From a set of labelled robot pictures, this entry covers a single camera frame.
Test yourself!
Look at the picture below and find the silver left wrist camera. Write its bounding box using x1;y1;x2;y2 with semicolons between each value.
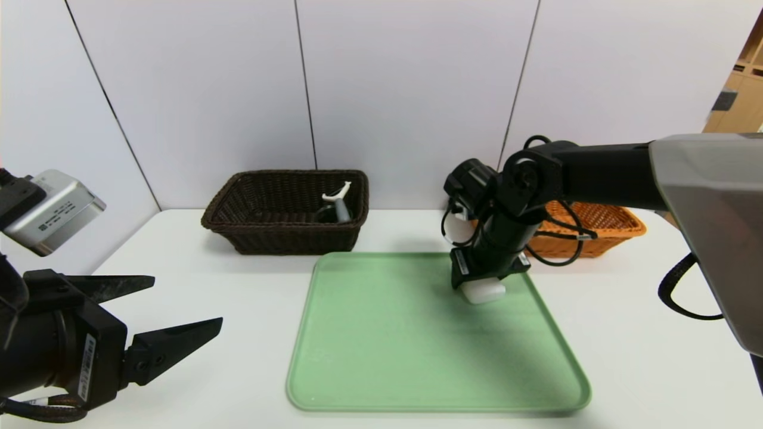
0;169;107;257

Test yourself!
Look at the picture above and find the white soap bar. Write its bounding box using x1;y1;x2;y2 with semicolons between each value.
460;279;507;305

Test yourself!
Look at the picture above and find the light wooden shelf unit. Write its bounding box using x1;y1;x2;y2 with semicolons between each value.
703;12;763;133

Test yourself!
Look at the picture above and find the light green plastic tray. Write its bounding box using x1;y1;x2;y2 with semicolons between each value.
286;251;591;413

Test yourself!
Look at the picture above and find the dark wall-mounted box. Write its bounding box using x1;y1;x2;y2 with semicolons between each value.
711;89;739;113

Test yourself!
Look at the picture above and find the orange wicker basket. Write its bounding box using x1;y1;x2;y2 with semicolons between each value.
525;201;647;259

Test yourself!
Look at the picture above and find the glass cup with black handle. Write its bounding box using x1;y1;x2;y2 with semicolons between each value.
314;204;353;225

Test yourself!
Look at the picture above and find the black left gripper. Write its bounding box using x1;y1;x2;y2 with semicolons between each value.
0;269;223;411

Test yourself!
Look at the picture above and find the dark brown wicker basket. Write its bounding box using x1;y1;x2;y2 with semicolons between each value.
200;170;369;256

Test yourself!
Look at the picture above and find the black corrugated hose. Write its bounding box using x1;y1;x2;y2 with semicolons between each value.
657;253;725;321

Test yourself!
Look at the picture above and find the white peeler with gray handle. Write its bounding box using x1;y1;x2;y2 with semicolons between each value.
322;182;352;224

